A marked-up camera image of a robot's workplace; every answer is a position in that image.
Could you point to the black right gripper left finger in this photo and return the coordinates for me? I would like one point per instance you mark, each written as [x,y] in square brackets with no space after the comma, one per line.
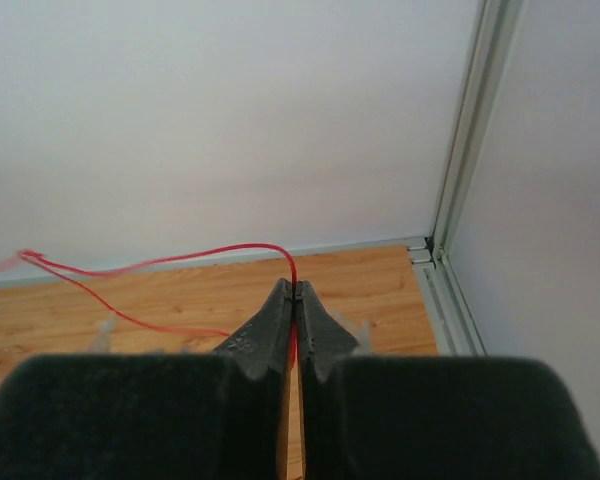
[216,415]

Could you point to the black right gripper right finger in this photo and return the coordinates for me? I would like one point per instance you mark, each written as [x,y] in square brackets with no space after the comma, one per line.
[369,416]

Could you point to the aluminium frame post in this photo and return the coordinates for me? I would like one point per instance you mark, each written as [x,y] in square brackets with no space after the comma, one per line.
[453,325]

